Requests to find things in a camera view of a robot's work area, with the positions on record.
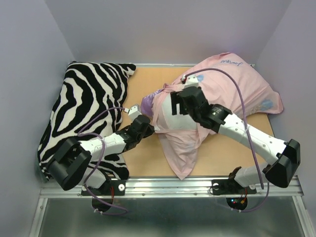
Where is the purple princess pillowcase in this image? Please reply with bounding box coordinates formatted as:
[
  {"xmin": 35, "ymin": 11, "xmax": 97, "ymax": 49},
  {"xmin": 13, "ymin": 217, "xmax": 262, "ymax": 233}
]
[{"xmin": 141, "ymin": 52, "xmax": 283, "ymax": 179}]

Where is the white pillow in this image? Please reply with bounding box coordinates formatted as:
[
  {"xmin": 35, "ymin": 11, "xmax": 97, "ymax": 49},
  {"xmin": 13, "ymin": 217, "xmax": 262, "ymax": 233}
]
[{"xmin": 157, "ymin": 93, "xmax": 197, "ymax": 130}]

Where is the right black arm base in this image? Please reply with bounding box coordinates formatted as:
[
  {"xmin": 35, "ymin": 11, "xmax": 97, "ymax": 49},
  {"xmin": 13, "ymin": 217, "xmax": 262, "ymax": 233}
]
[{"xmin": 208, "ymin": 166, "xmax": 257, "ymax": 212}]

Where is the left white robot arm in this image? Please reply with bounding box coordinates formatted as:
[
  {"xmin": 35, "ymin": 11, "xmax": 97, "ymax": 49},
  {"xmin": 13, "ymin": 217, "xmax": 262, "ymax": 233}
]
[{"xmin": 46, "ymin": 115, "xmax": 154, "ymax": 191}]

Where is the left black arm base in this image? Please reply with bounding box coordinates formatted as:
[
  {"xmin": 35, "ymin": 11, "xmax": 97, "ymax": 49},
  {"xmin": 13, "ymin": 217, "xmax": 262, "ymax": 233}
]
[{"xmin": 81, "ymin": 178, "xmax": 127, "ymax": 213}]

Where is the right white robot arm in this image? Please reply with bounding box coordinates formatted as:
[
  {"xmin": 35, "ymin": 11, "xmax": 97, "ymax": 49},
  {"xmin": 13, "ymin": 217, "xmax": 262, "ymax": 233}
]
[{"xmin": 171, "ymin": 86, "xmax": 301, "ymax": 193}]

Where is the zebra striped pillow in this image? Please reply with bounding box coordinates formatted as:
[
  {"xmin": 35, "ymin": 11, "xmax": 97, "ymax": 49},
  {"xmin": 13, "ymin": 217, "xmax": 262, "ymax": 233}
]
[{"xmin": 36, "ymin": 61, "xmax": 137, "ymax": 182}]

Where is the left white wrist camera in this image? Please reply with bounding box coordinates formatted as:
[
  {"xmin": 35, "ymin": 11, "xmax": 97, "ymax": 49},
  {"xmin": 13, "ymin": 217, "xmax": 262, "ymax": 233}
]
[{"xmin": 123, "ymin": 104, "xmax": 142, "ymax": 121}]

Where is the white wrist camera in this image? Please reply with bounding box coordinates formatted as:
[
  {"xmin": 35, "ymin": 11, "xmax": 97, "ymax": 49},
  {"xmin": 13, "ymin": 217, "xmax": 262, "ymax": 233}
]
[
  {"xmin": 181, "ymin": 75, "xmax": 199, "ymax": 88},
  {"xmin": 123, "ymin": 104, "xmax": 142, "ymax": 121}
]

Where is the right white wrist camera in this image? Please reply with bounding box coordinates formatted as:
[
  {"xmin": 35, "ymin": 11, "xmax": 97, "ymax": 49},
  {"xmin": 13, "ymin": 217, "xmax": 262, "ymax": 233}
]
[{"xmin": 181, "ymin": 75, "xmax": 199, "ymax": 88}]

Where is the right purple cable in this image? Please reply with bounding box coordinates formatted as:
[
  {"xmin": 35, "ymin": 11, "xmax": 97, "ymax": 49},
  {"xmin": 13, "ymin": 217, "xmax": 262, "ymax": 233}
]
[{"xmin": 183, "ymin": 67, "xmax": 270, "ymax": 213}]

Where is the aluminium mounting rail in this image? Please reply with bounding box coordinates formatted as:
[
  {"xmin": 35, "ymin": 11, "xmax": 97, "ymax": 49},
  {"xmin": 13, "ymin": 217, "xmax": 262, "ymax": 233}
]
[{"xmin": 39, "ymin": 176, "xmax": 304, "ymax": 199}]

